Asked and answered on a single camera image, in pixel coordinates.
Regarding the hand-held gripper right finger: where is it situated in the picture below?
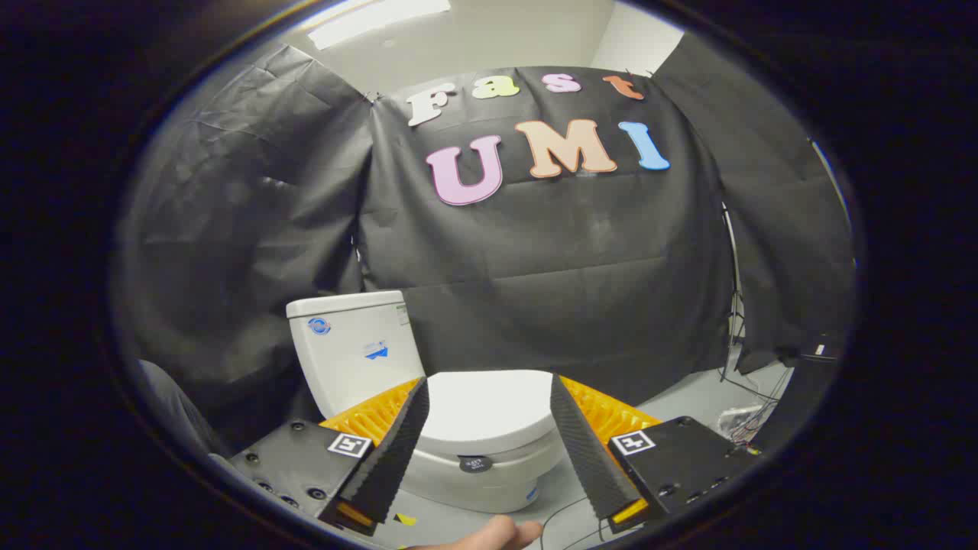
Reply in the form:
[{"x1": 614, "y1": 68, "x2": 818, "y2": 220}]
[{"x1": 550, "y1": 373, "x2": 765, "y2": 534}]

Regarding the white toilet lid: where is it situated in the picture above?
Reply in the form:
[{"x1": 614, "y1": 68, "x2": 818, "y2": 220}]
[{"x1": 417, "y1": 370, "x2": 568, "y2": 462}]

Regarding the tangle of floor cables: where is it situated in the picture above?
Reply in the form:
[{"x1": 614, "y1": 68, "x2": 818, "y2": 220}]
[{"x1": 717, "y1": 359, "x2": 792, "y2": 445}]

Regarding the black backdrop cloth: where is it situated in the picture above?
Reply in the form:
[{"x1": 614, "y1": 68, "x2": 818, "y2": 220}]
[{"x1": 115, "y1": 31, "x2": 858, "y2": 459}]

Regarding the white toilet bowl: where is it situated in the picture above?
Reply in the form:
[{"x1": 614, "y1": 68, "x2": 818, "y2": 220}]
[{"x1": 399, "y1": 449, "x2": 568, "y2": 514}]

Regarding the black floor cable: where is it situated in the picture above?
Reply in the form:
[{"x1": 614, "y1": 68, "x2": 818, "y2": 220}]
[{"x1": 538, "y1": 495, "x2": 612, "y2": 550}]

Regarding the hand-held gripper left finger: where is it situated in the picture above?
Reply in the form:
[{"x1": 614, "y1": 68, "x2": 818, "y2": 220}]
[{"x1": 210, "y1": 376, "x2": 430, "y2": 535}]

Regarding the black equipment box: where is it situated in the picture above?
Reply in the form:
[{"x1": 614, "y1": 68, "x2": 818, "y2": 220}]
[{"x1": 753, "y1": 336, "x2": 841, "y2": 451}]

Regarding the person's grey trouser leg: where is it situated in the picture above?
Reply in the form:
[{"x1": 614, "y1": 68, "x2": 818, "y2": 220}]
[{"x1": 136, "y1": 359, "x2": 232, "y2": 461}]

